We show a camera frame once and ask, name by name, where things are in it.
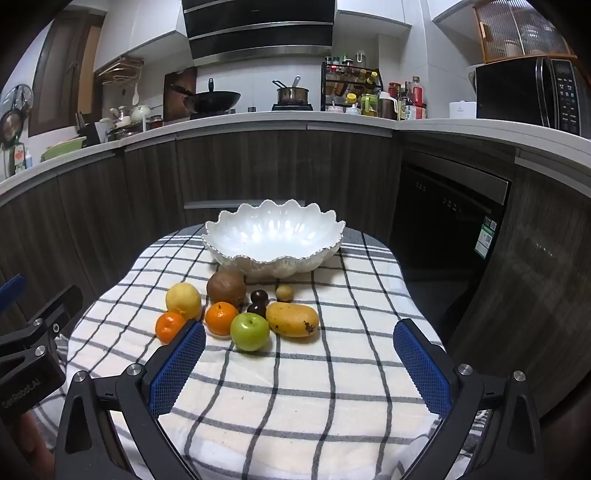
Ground yellow lemon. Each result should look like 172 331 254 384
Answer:
165 282 202 320

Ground brown wooden door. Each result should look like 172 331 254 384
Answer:
28 9 107 137

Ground brown round fruit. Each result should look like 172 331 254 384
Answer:
206 269 247 309

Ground black wok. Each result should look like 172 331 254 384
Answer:
168 78 242 115

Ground wooden glass-door cabinet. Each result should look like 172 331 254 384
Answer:
472 0 578 63

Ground brown cutting board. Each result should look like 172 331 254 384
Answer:
163 67 198 121

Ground white wall cabinet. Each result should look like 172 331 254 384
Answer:
95 0 188 70

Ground black range hood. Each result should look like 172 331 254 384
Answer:
181 0 336 65

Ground wooden wall rack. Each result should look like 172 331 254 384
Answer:
95 55 145 86

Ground brown jug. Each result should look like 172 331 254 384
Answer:
378 91 399 120

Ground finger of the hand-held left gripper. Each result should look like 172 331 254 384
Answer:
0 274 26 303
0 285 84 370

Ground white box appliance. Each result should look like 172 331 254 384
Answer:
449 100 478 120

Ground steel saucepan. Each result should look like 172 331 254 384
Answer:
272 76 310 105

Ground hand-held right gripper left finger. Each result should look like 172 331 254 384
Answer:
54 319 207 480

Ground black built-in dishwasher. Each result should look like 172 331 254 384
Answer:
390 148 512 287

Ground black microwave oven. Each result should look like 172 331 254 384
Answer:
475 55 585 136

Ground red bottle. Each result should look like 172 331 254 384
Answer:
411 76 428 120

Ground black white checked cloth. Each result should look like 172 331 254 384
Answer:
34 228 490 480

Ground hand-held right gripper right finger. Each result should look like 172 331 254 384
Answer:
392 318 546 480

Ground white countertop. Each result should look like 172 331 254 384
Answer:
0 108 591 197

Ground black spice rack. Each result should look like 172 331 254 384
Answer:
322 55 382 112

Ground white scalloped bowl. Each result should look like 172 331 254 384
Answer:
202 199 346 278

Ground yellow mango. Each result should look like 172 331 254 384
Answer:
266 301 320 339

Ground black knife block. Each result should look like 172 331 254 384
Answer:
76 112 100 144

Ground green apple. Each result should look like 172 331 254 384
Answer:
230 312 271 352

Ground dark wood base cabinets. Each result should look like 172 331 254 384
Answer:
0 122 591 418

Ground hanging frying pans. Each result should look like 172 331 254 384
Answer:
0 84 34 148

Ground orange mandarin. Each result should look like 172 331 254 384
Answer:
205 301 240 337
156 311 188 344

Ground green dish basin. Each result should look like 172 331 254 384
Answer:
41 137 88 161

